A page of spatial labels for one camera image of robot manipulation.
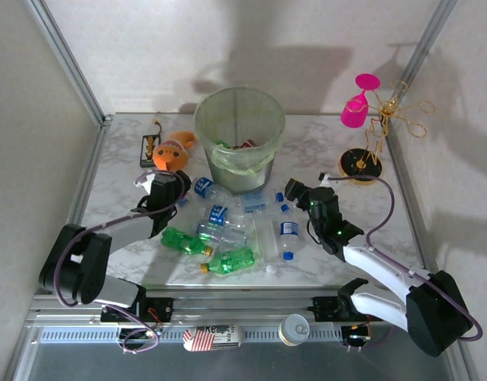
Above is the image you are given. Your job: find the aluminium frame post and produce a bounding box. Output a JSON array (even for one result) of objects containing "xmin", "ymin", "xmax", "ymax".
[
  {"xmin": 384, "ymin": 0, "xmax": 459, "ymax": 132},
  {"xmin": 23, "ymin": 0, "xmax": 113, "ymax": 125}
]

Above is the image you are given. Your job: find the aluminium table side rail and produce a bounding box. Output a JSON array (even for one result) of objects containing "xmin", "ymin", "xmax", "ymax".
[
  {"xmin": 385, "ymin": 118, "xmax": 462, "ymax": 314},
  {"xmin": 52, "ymin": 114, "xmax": 114, "ymax": 294}
]

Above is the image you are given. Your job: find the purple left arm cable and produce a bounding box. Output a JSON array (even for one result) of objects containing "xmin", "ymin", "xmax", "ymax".
[{"xmin": 53, "ymin": 171, "xmax": 167, "ymax": 355}]

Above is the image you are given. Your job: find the gold wire stand black base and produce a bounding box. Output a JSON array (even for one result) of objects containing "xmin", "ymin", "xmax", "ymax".
[{"xmin": 339, "ymin": 81, "xmax": 437, "ymax": 187}]

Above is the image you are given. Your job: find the translucent green waste bin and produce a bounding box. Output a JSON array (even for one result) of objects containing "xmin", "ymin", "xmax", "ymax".
[{"xmin": 193, "ymin": 86, "xmax": 287, "ymax": 195}]

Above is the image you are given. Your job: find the clear bottle white cap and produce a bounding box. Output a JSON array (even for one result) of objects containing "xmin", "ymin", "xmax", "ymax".
[{"xmin": 253, "ymin": 216, "xmax": 280, "ymax": 275}]

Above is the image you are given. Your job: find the orange plush toy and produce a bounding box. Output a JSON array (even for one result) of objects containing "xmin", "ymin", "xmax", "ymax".
[{"xmin": 152, "ymin": 130, "xmax": 198, "ymax": 174}]

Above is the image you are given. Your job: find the crushed clear plastic bottle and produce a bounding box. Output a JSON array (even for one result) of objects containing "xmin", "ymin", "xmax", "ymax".
[{"xmin": 194, "ymin": 221, "xmax": 253, "ymax": 248}]

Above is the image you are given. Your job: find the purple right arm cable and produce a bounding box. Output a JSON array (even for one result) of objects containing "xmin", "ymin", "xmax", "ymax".
[{"xmin": 332, "ymin": 175, "xmax": 484, "ymax": 353}]

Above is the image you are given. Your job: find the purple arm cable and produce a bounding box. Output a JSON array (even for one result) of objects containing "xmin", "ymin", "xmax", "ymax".
[
  {"xmin": 53, "ymin": 171, "xmax": 167, "ymax": 355},
  {"xmin": 332, "ymin": 175, "xmax": 484, "ymax": 353}
]

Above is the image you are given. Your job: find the pink plastic wine glass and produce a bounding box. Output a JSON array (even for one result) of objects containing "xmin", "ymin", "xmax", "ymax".
[{"xmin": 340, "ymin": 73, "xmax": 382, "ymax": 129}]

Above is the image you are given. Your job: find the aluminium cross rail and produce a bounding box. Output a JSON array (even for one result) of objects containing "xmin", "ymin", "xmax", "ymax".
[{"xmin": 28, "ymin": 291, "xmax": 458, "ymax": 327}]

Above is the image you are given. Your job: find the slotted grey cable duct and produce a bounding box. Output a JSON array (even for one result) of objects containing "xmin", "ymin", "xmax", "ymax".
[{"xmin": 38, "ymin": 325, "xmax": 350, "ymax": 343}]

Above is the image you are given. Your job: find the pale green bin liner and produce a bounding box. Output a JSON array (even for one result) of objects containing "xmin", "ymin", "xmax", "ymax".
[{"xmin": 205, "ymin": 140, "xmax": 276, "ymax": 179}]

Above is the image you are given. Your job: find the silver tin can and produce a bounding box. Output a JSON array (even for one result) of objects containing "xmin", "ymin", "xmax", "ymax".
[{"xmin": 277, "ymin": 313, "xmax": 311, "ymax": 348}]

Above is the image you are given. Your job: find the red striped tissue canister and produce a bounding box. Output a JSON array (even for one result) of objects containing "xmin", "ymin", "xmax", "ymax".
[{"xmin": 182, "ymin": 323, "xmax": 245, "ymax": 353}]

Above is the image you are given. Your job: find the clear bottle light blue label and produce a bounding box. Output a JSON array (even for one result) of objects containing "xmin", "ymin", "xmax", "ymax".
[{"xmin": 238, "ymin": 191, "xmax": 286, "ymax": 214}]

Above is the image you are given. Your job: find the clear bottle dark blue label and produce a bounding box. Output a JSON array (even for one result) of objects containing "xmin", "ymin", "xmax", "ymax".
[
  {"xmin": 280, "ymin": 203, "xmax": 301, "ymax": 262},
  {"xmin": 193, "ymin": 176, "xmax": 230, "ymax": 202},
  {"xmin": 203, "ymin": 204, "xmax": 250, "ymax": 230}
]

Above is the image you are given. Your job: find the black charging board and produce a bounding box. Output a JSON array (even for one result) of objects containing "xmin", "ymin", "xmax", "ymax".
[{"xmin": 138, "ymin": 133, "xmax": 161, "ymax": 168}]

